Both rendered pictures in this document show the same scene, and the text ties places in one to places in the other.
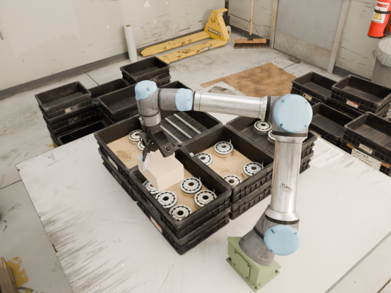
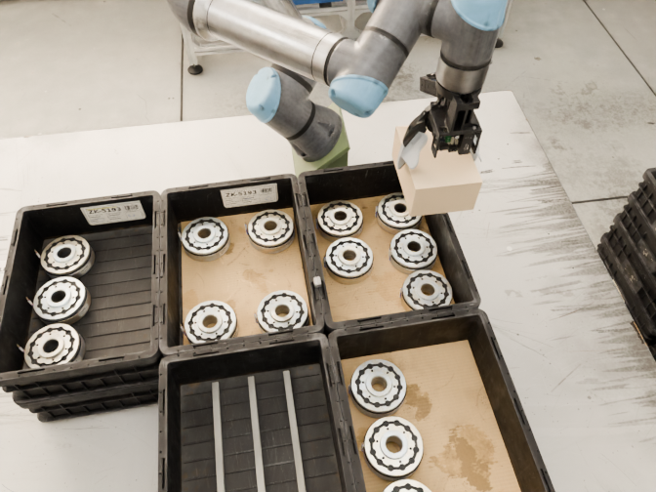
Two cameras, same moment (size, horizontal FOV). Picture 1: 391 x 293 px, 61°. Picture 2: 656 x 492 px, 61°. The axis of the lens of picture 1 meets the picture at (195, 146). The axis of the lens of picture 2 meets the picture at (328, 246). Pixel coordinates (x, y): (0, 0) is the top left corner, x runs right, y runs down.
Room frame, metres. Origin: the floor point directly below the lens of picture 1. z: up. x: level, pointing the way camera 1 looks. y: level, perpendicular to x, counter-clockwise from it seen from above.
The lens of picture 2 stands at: (1.73, 0.28, 1.83)
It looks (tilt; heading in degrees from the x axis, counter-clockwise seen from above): 54 degrees down; 206
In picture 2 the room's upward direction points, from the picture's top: straight up
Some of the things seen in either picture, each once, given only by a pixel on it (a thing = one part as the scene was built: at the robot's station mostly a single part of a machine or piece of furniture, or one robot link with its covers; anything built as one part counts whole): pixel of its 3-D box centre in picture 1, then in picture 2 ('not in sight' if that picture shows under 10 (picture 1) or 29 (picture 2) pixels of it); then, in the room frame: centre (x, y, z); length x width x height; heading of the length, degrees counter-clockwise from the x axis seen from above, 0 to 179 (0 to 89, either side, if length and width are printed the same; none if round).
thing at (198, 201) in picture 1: (205, 198); (340, 218); (1.02, -0.03, 0.86); 0.10 x 0.10 x 0.01
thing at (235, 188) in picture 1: (228, 154); (236, 256); (1.24, -0.16, 0.92); 0.40 x 0.30 x 0.02; 36
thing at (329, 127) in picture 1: (324, 135); not in sight; (2.11, -1.05, 0.31); 0.40 x 0.30 x 0.34; 34
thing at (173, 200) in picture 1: (166, 199); (413, 248); (1.02, 0.15, 0.86); 0.10 x 0.10 x 0.01
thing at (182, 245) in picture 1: (181, 205); not in sight; (1.07, 0.08, 0.76); 0.40 x 0.30 x 0.12; 36
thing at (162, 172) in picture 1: (160, 167); (433, 167); (0.99, 0.15, 1.08); 0.16 x 0.12 x 0.07; 34
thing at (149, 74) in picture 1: (148, 87); not in sight; (2.97, 0.44, 0.37); 0.40 x 0.30 x 0.45; 124
